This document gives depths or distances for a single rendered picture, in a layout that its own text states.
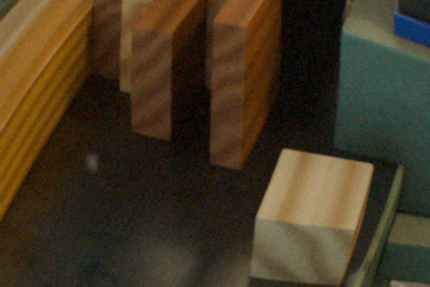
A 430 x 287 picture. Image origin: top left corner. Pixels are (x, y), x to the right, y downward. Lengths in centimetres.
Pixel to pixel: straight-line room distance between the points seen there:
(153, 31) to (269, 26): 5
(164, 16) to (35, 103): 7
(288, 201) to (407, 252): 10
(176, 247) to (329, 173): 6
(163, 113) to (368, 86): 9
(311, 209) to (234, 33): 7
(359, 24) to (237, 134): 7
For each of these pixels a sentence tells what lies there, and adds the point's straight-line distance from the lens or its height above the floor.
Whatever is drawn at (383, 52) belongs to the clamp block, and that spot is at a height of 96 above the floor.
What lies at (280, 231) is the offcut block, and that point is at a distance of 37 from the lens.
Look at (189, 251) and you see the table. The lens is 40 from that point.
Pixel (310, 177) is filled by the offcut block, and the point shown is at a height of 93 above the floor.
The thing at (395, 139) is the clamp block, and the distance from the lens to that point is 44.
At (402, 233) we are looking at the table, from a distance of 46.
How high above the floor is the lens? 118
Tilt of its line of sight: 38 degrees down
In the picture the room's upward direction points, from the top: 2 degrees clockwise
